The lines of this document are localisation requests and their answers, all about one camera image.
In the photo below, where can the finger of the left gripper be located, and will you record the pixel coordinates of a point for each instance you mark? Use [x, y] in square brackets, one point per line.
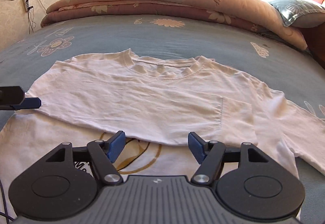
[29, 103]

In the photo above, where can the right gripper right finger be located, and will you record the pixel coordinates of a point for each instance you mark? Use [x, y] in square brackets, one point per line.
[245, 180]

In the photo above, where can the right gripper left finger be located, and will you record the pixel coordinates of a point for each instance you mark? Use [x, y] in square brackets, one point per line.
[67, 179]

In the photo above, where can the white long sleeve shirt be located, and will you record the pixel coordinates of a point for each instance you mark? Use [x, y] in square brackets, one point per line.
[156, 103]

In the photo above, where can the blue floral bed sheet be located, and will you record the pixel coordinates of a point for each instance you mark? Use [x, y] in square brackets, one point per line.
[295, 73]

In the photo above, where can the white power strip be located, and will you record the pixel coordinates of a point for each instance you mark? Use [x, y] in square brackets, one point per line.
[26, 5]

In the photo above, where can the wooden headboard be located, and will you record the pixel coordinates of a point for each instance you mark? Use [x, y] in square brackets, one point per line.
[315, 39]

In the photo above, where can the pink floral folded quilt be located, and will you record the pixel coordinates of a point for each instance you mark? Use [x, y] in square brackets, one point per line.
[252, 15]

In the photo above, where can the blue grey pillow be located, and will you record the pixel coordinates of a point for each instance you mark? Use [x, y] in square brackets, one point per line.
[299, 13]

